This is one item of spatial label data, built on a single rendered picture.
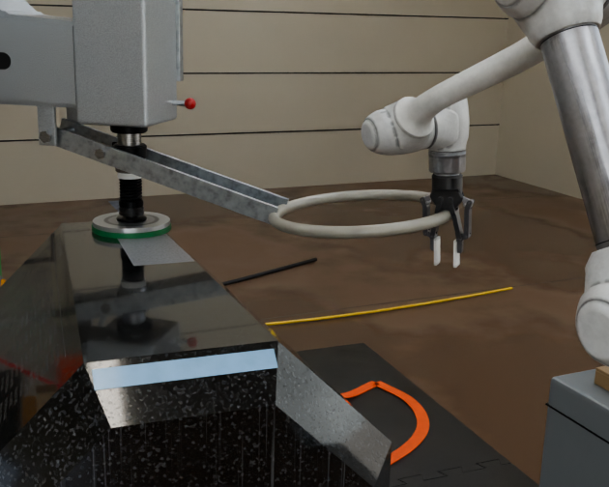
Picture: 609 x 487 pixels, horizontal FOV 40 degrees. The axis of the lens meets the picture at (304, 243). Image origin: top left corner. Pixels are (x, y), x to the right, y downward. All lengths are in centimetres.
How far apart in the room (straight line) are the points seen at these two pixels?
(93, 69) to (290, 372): 104
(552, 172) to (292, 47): 259
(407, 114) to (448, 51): 621
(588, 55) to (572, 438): 70
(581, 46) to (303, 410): 81
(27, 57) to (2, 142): 447
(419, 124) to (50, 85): 99
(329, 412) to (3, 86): 128
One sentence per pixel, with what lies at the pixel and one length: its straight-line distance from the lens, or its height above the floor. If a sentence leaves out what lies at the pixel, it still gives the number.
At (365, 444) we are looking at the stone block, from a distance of 172.
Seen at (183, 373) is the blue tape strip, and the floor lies 84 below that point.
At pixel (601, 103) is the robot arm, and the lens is 150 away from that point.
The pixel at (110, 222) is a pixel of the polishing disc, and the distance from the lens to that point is 238.
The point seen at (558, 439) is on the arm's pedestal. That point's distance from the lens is 174.
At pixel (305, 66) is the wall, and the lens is 740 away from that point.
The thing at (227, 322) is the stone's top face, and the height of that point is 87.
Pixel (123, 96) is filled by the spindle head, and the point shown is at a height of 125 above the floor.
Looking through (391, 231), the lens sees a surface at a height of 98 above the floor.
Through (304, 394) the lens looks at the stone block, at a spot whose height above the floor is 77.
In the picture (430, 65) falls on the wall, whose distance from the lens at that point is 801.
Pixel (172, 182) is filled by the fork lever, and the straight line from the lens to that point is 227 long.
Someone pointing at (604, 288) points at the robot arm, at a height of 106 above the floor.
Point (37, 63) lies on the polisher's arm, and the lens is 235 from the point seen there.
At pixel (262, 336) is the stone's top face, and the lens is 161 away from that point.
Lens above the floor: 146
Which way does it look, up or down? 15 degrees down
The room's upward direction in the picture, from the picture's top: 2 degrees clockwise
